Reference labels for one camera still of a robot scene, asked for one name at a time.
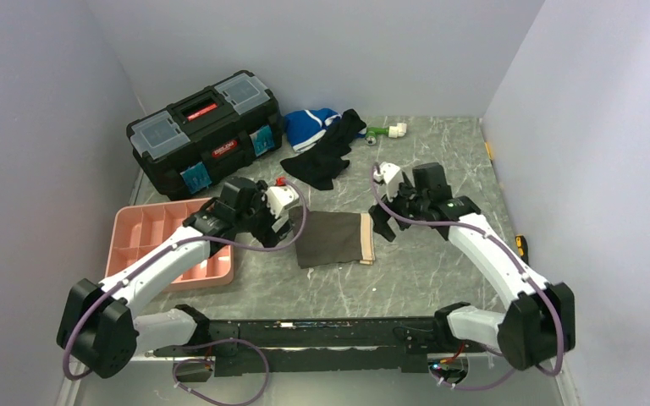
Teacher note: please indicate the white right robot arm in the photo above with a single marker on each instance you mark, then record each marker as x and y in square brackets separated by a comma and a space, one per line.
[504, 280]

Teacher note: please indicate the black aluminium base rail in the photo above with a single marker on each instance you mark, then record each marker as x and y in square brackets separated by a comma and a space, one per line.
[321, 345]

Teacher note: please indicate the pink compartment tray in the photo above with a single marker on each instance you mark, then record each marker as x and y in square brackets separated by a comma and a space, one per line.
[137, 230]

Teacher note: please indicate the blue white garment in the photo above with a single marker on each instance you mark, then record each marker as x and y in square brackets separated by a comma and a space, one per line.
[304, 128]

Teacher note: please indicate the green white pipe fitting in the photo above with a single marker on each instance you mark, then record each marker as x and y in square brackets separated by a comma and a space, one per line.
[373, 134]

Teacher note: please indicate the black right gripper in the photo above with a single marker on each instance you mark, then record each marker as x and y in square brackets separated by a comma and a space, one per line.
[380, 224]

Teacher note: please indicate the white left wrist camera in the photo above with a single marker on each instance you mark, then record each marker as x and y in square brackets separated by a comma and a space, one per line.
[281, 197]

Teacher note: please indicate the yellow black screwdriver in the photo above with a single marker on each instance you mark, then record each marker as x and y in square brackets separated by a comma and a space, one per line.
[522, 246]

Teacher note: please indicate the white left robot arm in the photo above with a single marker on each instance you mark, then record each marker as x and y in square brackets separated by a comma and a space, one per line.
[145, 291]

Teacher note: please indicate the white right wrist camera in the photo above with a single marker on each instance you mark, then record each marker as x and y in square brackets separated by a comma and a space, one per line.
[390, 176]

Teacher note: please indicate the black underwear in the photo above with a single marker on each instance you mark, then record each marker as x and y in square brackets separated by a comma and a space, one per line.
[324, 162]

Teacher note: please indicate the olive underwear with beige waistband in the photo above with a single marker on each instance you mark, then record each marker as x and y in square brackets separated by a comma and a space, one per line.
[332, 238]

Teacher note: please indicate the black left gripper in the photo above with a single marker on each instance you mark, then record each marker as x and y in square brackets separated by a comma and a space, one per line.
[268, 236]

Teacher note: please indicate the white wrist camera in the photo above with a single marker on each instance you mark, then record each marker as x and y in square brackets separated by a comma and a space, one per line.
[281, 197]
[390, 176]

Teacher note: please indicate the black plastic toolbox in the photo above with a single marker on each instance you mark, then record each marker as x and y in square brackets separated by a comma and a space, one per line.
[194, 143]

